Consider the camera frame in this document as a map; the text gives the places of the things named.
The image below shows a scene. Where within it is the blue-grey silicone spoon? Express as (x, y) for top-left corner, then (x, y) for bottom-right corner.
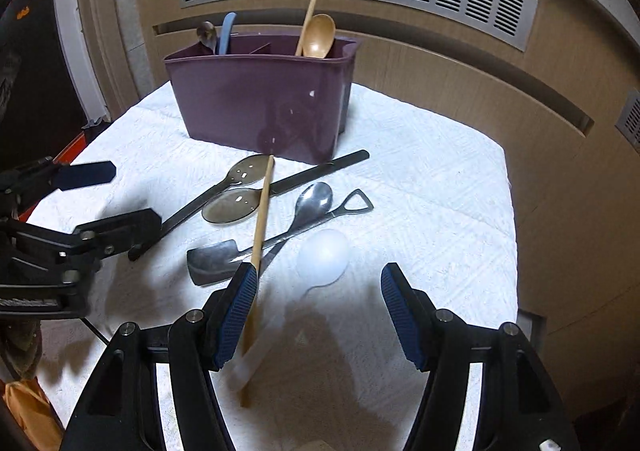
(217, 12), (236, 55)

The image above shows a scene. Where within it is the orange sleeved forearm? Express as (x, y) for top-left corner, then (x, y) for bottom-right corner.
(1, 377), (65, 451)

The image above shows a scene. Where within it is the purple plastic utensil caddy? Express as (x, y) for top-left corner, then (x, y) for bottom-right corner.
(164, 33), (359, 165)

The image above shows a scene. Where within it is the wooden chopstick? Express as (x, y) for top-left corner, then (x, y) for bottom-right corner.
(240, 154), (277, 409)
(295, 0), (317, 56)

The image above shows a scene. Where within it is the white textured table cloth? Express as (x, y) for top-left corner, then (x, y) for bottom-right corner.
(29, 82), (518, 450)

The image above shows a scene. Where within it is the red box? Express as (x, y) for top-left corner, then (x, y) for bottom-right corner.
(17, 132), (89, 222)

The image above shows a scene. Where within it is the wooden spoon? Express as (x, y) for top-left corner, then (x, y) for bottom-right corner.
(303, 14), (335, 59)

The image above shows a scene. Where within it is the translucent brown plastic spoon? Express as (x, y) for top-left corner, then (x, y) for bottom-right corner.
(202, 188), (262, 224)

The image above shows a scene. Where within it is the stainless steel spoon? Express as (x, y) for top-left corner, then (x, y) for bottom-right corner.
(259, 182), (333, 277)

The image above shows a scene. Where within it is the black handled brown spoon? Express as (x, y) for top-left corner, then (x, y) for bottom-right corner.
(128, 154), (270, 261)

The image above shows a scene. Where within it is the white plastic spoon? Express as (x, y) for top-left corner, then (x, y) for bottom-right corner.
(228, 229), (349, 393)

